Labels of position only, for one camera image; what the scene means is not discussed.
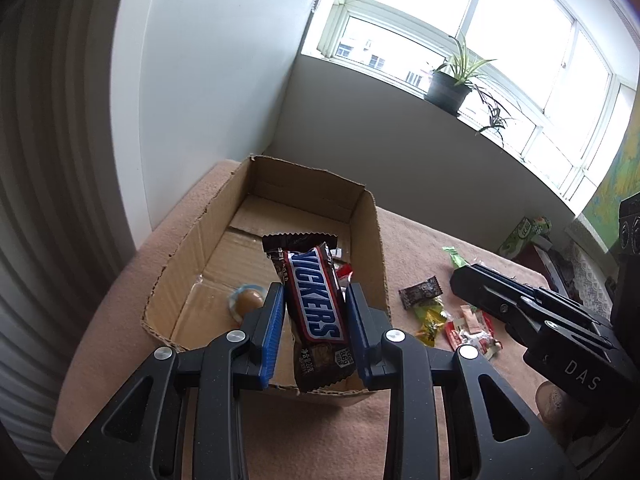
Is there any cardboard box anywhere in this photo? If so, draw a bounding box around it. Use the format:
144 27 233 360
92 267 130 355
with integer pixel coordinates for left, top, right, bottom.
141 154 392 409

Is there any small dark candy wrapper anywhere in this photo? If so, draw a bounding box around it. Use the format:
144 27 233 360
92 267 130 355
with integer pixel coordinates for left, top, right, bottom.
398 276 443 309

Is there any wall map poster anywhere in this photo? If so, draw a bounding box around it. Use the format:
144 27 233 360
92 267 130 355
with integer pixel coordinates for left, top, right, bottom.
582 130 640 253

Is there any green carton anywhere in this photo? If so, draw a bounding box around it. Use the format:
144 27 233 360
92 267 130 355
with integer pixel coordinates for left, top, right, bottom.
499 216 553 260

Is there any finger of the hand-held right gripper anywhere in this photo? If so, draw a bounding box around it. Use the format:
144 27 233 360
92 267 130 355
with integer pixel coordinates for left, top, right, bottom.
480 264 610 332
450 266 557 348

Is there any white lace cloth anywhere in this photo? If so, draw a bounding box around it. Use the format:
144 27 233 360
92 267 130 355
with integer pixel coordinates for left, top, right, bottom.
565 220 616 316

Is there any potted spider plant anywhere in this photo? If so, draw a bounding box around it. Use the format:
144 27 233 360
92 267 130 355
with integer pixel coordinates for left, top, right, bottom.
424 35 518 146

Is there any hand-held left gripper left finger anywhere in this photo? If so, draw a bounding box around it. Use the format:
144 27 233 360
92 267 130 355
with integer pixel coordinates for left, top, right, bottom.
52 282 287 480

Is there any brown chocolate bar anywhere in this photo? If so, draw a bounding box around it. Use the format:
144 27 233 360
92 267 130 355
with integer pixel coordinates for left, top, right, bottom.
261 232 358 395

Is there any person's right hand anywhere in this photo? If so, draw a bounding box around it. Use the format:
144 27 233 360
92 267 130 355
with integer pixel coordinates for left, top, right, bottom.
535 380 576 441

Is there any caramel jelly cup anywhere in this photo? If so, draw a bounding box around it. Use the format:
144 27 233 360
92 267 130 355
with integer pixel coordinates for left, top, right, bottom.
227 284 265 320

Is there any yellow green snack packet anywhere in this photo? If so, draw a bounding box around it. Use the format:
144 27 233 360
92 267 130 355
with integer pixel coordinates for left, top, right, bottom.
413 297 448 346

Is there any red white snack packet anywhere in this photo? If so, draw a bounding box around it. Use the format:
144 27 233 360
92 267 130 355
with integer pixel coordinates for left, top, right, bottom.
444 321 496 358

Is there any grey ribbed panel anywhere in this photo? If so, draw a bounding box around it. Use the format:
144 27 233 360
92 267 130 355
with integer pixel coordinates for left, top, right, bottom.
0 0 151 480

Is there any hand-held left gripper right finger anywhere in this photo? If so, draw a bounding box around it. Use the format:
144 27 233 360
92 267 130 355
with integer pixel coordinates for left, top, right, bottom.
344 282 581 480

